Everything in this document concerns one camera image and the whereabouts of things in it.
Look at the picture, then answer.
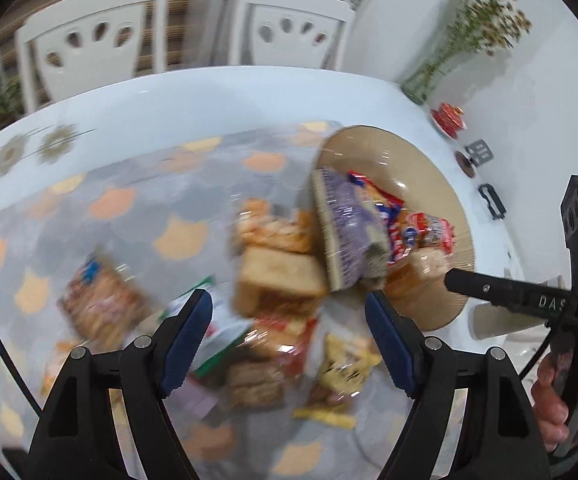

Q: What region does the purple snack packet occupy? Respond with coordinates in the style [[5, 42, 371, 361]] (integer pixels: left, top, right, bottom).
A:
[[311, 166, 390, 293]]

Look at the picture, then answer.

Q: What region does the glass vase with flowers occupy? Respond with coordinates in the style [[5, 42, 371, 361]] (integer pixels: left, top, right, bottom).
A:
[[400, 0, 532, 106]]

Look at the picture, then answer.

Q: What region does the black clip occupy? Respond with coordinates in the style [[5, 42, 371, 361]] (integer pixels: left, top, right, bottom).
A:
[[478, 183, 507, 221]]

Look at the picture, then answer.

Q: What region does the red dish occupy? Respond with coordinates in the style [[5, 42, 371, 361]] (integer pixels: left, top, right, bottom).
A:
[[430, 101, 468, 140]]

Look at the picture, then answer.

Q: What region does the orange bread packet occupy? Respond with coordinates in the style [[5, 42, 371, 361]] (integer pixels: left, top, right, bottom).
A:
[[384, 247, 457, 301]]

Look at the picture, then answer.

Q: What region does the yellow snack packet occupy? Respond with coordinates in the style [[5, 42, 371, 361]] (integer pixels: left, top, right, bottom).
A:
[[291, 332, 382, 430]]

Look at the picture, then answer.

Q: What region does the brown bar packet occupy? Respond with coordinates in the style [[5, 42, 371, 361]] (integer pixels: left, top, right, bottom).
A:
[[226, 357, 287, 411]]

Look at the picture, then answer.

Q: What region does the brown biscuit packet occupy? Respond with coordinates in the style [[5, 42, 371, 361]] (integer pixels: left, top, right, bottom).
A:
[[58, 254, 152, 353]]

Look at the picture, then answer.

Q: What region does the orange cracker packet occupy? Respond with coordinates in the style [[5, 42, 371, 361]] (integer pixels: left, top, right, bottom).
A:
[[234, 199, 320, 256]]

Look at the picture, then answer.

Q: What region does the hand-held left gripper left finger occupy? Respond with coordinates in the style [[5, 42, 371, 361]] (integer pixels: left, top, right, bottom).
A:
[[29, 289, 213, 480]]

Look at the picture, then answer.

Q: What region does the sliced bread packet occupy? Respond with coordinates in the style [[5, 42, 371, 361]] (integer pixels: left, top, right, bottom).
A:
[[233, 245, 329, 318]]

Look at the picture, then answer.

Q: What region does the woven round tray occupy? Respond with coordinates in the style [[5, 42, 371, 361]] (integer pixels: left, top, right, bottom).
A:
[[314, 125, 477, 332]]

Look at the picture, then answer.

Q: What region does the white chair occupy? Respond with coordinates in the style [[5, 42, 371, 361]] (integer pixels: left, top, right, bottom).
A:
[[229, 0, 357, 72], [15, 0, 172, 113]]

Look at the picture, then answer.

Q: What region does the person's right hand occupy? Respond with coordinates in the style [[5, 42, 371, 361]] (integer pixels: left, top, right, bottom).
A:
[[530, 345, 578, 447]]

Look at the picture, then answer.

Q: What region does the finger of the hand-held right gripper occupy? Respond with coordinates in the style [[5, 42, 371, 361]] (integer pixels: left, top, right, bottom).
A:
[[444, 268, 516, 307]]

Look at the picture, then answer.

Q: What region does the green white snack packet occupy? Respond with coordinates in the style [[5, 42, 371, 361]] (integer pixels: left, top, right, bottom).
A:
[[156, 276, 252, 386]]

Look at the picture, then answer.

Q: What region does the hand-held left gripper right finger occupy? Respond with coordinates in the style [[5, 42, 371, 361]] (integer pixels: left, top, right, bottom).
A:
[[365, 291, 552, 480]]

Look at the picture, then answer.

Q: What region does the red blue snack packet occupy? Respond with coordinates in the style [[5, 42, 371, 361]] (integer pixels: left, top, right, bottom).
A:
[[346, 170, 456, 266]]

